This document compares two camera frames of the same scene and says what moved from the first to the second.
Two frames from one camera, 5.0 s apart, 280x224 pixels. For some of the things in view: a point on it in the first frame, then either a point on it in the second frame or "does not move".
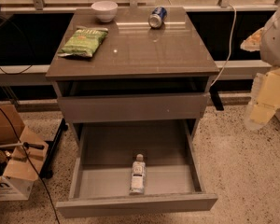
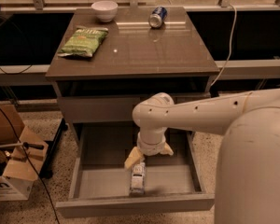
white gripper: x=276 y=44 to x=151 y=148
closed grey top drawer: x=133 y=107 does not move
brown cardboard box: x=15 y=169 does not move
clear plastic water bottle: x=138 y=170 does not move
